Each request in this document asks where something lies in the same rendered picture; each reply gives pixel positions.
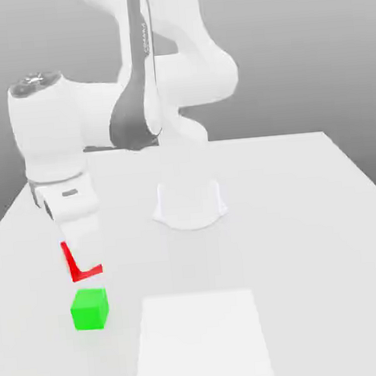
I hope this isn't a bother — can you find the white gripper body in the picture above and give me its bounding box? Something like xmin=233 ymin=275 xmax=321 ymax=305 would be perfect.
xmin=42 ymin=171 xmax=102 ymax=226

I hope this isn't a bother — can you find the small green cube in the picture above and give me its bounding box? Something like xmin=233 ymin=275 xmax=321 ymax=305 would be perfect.
xmin=68 ymin=286 xmax=112 ymax=333

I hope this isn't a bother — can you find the small red cube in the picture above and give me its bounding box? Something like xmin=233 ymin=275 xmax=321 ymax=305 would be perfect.
xmin=59 ymin=238 xmax=105 ymax=285

